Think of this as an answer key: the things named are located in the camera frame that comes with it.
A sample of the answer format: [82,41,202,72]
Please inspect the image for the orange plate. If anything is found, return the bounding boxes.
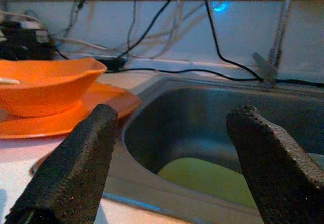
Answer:
[0,81,142,140]

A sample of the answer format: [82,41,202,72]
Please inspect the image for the slim metal tap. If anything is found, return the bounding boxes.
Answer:
[253,0,297,88]

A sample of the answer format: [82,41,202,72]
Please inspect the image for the green plate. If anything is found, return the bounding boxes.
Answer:
[157,157,259,209]

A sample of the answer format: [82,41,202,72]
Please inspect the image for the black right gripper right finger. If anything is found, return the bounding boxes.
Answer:
[226,105,324,224]

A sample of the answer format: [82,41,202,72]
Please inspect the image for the orange bowl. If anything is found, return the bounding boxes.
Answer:
[0,57,108,118]

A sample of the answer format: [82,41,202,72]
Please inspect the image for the black power strip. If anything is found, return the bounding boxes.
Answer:
[0,21,55,60]

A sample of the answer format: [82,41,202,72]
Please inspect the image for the black cable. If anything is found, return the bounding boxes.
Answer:
[117,0,194,59]
[106,68,324,88]
[204,0,264,81]

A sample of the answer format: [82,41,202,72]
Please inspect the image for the metal spoon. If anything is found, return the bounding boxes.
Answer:
[0,78,21,86]

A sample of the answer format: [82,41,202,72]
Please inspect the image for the black power adapter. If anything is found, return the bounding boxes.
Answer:
[97,56,127,71]

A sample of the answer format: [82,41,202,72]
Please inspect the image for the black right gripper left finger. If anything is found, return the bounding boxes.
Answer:
[4,103,119,224]

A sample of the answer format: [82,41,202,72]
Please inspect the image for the grey cable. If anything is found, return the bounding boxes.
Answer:
[126,0,142,55]

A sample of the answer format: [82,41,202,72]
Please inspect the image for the stainless steel sink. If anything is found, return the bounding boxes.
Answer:
[103,76,324,224]

